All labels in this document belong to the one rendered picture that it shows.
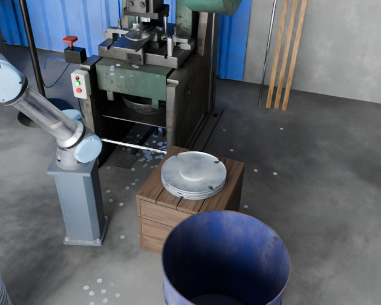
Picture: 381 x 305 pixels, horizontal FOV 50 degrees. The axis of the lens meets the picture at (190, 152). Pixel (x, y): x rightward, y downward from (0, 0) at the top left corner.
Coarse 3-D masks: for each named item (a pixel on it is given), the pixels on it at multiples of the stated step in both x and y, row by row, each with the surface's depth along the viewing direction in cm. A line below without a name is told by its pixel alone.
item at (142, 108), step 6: (126, 96) 244; (132, 96) 247; (138, 96) 250; (126, 102) 231; (132, 102) 226; (138, 102) 246; (162, 102) 247; (132, 108) 231; (138, 108) 228; (144, 108) 227; (150, 108) 227; (162, 108) 230
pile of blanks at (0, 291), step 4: (0, 276) 146; (0, 280) 144; (0, 284) 143; (0, 288) 142; (4, 288) 148; (0, 292) 143; (4, 292) 147; (0, 296) 142; (4, 296) 146; (8, 296) 154; (0, 300) 142; (4, 300) 145; (8, 300) 151; (0, 304) 142; (4, 304) 145; (8, 304) 150; (12, 304) 158
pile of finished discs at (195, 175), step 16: (176, 160) 188; (192, 160) 188; (208, 160) 188; (176, 176) 178; (192, 176) 178; (208, 176) 179; (224, 176) 179; (176, 192) 174; (192, 192) 170; (208, 192) 171
